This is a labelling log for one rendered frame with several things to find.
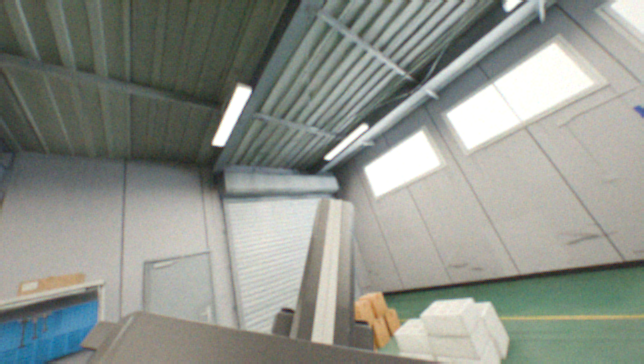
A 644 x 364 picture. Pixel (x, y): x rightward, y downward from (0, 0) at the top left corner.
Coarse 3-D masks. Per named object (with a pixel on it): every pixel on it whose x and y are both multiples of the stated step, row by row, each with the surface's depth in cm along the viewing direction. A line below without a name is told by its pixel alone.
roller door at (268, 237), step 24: (240, 216) 454; (264, 216) 488; (288, 216) 527; (312, 216) 574; (240, 240) 432; (264, 240) 463; (288, 240) 498; (240, 264) 413; (264, 264) 440; (288, 264) 471; (240, 288) 390; (264, 288) 419; (288, 288) 448; (360, 288) 560; (240, 312) 373; (264, 312) 399
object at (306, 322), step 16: (320, 208) 10; (320, 224) 9; (320, 240) 8; (320, 256) 8; (304, 272) 7; (320, 272) 7; (304, 288) 7; (320, 288) 7; (304, 304) 6; (320, 304) 6; (288, 320) 7; (304, 320) 6; (320, 320) 6; (288, 336) 6; (304, 336) 6; (320, 336) 6
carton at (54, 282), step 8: (32, 280) 239; (40, 280) 242; (48, 280) 245; (56, 280) 249; (64, 280) 252; (72, 280) 256; (80, 280) 265; (24, 288) 234; (32, 288) 237; (40, 288) 240; (48, 288) 243; (56, 288) 246; (16, 296) 229
